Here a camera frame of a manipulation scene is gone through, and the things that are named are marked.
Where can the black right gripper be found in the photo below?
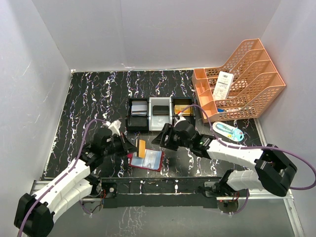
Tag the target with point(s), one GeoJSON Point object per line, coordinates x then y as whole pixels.
{"type": "Point", "coordinates": [161, 140]}

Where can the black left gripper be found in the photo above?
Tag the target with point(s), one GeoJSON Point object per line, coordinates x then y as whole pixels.
{"type": "Point", "coordinates": [127, 146]}

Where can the gold magnetic stripe card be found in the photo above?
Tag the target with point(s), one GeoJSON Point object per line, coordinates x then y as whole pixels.
{"type": "Point", "coordinates": [141, 146]}

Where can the red leather card holder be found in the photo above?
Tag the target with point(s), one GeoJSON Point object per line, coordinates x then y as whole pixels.
{"type": "Point", "coordinates": [135, 161]}

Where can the white VIP chip card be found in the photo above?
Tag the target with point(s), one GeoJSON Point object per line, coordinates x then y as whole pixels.
{"type": "Point", "coordinates": [139, 108]}

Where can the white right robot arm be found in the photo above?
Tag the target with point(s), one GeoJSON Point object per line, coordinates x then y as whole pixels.
{"type": "Point", "coordinates": [267, 168]}

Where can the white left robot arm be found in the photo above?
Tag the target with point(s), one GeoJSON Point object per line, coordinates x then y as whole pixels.
{"type": "Point", "coordinates": [36, 214]}

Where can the black card in white bin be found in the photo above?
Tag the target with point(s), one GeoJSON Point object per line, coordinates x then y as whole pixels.
{"type": "Point", "coordinates": [160, 110]}

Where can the white bin middle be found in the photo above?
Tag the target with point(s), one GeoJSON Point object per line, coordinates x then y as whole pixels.
{"type": "Point", "coordinates": [156, 123]}

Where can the black bin left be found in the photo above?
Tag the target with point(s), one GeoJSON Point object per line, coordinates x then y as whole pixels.
{"type": "Point", "coordinates": [136, 123]}

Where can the black bin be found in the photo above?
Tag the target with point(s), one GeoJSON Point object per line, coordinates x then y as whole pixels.
{"type": "Point", "coordinates": [179, 104]}
{"type": "Point", "coordinates": [136, 123]}

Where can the black bin right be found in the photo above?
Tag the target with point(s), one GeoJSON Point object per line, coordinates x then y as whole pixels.
{"type": "Point", "coordinates": [179, 104]}

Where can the white blue tape dispenser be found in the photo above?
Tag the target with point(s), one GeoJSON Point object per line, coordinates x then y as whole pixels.
{"type": "Point", "coordinates": [230, 132]}

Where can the white paper receipt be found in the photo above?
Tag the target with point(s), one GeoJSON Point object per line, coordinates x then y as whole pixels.
{"type": "Point", "coordinates": [223, 85]}

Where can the orange plastic desk organizer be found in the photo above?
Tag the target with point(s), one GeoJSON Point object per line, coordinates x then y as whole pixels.
{"type": "Point", "coordinates": [256, 84]}

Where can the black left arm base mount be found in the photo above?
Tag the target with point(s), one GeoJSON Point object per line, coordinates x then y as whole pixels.
{"type": "Point", "coordinates": [103, 191]}

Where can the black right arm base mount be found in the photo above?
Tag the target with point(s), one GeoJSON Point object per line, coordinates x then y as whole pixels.
{"type": "Point", "coordinates": [216, 190]}

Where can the aluminium frame rail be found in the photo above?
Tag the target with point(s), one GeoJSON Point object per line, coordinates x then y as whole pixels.
{"type": "Point", "coordinates": [166, 193]}

